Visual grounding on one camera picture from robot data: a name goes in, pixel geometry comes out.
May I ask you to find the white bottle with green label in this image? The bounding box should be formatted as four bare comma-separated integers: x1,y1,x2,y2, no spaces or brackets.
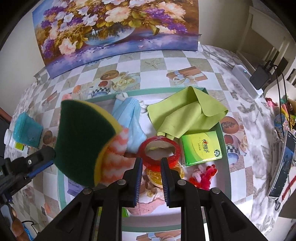
4,128,29,154

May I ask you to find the black charger cable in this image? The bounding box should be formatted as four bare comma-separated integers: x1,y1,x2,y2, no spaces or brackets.
264,59,296,167

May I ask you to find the blue face mask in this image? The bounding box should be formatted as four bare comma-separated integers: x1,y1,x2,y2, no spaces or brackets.
111,93,147,153

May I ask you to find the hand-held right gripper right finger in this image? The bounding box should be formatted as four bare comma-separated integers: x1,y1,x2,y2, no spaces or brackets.
160,158,270,241

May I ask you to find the red and white fuzzy scrunchie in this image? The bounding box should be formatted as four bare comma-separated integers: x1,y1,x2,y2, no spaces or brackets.
188,164,218,191

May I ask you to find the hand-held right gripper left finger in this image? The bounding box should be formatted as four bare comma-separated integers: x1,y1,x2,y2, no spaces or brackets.
35,158,143,241

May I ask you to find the checkered printed tablecloth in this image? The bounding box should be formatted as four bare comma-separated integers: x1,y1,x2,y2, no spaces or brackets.
11,45,255,241

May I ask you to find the red tape roll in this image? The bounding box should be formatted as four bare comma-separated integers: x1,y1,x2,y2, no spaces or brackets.
139,136,182,173

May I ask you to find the white power strip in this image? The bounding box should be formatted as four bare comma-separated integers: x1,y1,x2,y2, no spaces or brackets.
231,65,264,100

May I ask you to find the red fringed cloth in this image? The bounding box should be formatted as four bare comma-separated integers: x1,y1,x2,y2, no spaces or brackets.
280,175,296,202

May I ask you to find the cream wooden stool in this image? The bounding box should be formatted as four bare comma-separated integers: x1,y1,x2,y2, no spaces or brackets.
236,6,292,67

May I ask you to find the green tissue pack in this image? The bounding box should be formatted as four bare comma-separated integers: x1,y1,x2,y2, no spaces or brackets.
180,131,223,167

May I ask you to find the black charger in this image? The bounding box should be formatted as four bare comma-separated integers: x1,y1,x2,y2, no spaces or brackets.
250,66,272,90

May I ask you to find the pile of assorted trinkets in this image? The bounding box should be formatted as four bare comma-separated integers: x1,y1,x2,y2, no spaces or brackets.
266,97,296,135

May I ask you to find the pink and white wavy cloth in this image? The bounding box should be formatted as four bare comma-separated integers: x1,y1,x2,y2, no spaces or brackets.
100,128,139,186

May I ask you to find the lime green cloth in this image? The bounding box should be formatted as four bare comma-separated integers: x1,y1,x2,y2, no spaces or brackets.
147,86,228,139

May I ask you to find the flower painting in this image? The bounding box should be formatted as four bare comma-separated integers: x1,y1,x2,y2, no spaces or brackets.
32,0,200,79

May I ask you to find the teal plastic container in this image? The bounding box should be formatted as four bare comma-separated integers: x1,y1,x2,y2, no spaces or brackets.
12,112,44,149

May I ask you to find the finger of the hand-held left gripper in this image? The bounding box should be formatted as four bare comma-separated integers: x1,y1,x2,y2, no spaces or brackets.
5,146,56,183

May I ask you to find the teal shallow tray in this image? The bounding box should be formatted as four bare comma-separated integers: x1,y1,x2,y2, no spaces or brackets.
57,87,232,232

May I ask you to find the smartphone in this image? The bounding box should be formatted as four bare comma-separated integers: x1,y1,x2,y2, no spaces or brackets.
268,131,296,198

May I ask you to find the person's left hand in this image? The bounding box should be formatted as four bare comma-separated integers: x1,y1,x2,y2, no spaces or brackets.
9,205,30,241

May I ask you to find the green and yellow scouring sponge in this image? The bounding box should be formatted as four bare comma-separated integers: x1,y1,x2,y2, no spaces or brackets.
55,100,123,188

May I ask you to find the red-brown wooden frame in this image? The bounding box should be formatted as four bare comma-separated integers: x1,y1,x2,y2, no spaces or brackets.
0,107,12,123

